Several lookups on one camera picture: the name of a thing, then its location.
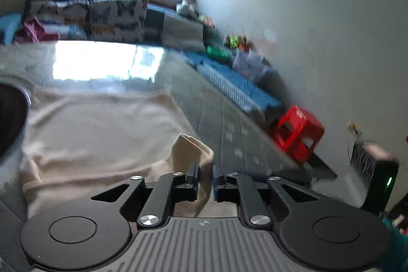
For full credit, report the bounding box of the dark cushion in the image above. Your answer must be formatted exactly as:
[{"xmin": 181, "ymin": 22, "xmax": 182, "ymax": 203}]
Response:
[{"xmin": 144, "ymin": 8, "xmax": 167, "ymax": 41}]

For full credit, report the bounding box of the white cloth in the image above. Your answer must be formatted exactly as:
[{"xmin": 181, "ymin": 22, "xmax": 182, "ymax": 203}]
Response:
[{"xmin": 0, "ymin": 43, "xmax": 57, "ymax": 86}]

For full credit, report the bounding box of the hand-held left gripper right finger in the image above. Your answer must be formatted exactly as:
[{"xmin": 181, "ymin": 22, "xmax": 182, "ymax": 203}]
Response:
[{"xmin": 212, "ymin": 164, "xmax": 320, "ymax": 227}]

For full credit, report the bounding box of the black round bowl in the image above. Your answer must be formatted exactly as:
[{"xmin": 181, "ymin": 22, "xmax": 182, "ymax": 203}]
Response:
[{"xmin": 0, "ymin": 77, "xmax": 33, "ymax": 169}]

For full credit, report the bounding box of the red plastic stool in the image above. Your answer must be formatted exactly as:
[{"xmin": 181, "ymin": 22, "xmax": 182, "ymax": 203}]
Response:
[{"xmin": 267, "ymin": 105, "xmax": 325, "ymax": 163}]

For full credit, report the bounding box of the beige garment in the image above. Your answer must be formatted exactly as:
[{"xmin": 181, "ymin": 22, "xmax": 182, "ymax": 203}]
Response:
[{"xmin": 18, "ymin": 90, "xmax": 215, "ymax": 219}]

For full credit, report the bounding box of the butterfly print cushion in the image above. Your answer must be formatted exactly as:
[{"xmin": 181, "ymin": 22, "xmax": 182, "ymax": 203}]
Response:
[
  {"xmin": 26, "ymin": 0, "xmax": 90, "ymax": 41},
  {"xmin": 90, "ymin": 0, "xmax": 149, "ymax": 43}
]

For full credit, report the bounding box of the pink cloth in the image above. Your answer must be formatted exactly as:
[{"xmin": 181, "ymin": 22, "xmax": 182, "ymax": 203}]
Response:
[{"xmin": 13, "ymin": 16, "xmax": 60, "ymax": 44}]

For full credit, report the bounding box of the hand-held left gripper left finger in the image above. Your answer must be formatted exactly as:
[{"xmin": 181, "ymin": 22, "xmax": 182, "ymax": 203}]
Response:
[{"xmin": 91, "ymin": 161, "xmax": 201, "ymax": 227}]

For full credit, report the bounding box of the grey cushion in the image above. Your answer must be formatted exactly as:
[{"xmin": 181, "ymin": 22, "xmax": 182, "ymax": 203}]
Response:
[{"xmin": 160, "ymin": 13, "xmax": 205, "ymax": 52}]

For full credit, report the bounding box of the white plastic bag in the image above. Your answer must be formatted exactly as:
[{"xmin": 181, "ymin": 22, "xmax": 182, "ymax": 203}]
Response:
[{"xmin": 232, "ymin": 48, "xmax": 270, "ymax": 80}]

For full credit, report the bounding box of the green packet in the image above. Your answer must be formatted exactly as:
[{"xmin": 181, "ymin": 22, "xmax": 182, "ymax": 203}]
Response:
[{"xmin": 206, "ymin": 45, "xmax": 231, "ymax": 61}]

